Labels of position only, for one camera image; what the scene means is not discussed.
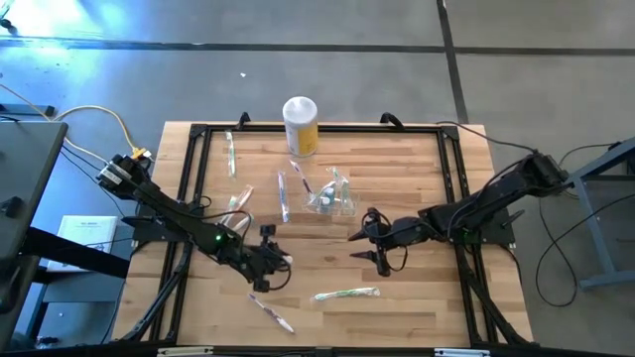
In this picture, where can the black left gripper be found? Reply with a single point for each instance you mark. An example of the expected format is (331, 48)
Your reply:
(258, 265)

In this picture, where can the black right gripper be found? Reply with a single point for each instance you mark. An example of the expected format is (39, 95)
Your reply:
(402, 232)

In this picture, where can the purple white toothbrush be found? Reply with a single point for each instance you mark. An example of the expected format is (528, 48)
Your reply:
(270, 312)

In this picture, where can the blue toothbrush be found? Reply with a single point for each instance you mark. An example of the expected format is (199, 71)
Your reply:
(283, 196)

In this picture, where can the orange toothbrush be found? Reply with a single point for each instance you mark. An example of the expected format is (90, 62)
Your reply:
(244, 197)

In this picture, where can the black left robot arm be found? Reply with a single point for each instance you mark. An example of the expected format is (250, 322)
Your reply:
(168, 213)

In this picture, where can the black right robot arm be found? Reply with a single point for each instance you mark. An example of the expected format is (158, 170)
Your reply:
(486, 198)

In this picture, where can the white yellow wipes canister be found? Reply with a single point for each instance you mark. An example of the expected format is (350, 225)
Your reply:
(300, 124)

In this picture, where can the white booklet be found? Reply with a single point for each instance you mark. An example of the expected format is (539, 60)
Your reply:
(84, 233)

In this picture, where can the grey desk shelf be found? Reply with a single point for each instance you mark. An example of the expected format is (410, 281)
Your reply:
(79, 317)

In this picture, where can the dark grey desk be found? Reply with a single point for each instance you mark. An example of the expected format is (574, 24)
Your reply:
(25, 163)

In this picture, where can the black knob on desk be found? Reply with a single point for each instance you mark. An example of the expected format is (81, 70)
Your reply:
(12, 205)

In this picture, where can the black floor bar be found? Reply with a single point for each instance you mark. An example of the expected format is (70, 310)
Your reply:
(27, 109)

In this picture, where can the black aluminium table frame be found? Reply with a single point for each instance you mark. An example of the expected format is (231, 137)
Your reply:
(372, 129)

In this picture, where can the silver metal bracket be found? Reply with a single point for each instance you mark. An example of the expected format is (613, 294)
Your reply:
(461, 352)
(183, 351)

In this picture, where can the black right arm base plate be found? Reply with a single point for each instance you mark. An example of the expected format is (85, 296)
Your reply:
(503, 234)

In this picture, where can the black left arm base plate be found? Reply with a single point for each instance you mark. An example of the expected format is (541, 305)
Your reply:
(139, 234)

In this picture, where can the blue-grey metal table frame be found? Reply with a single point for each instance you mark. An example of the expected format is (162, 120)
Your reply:
(595, 230)

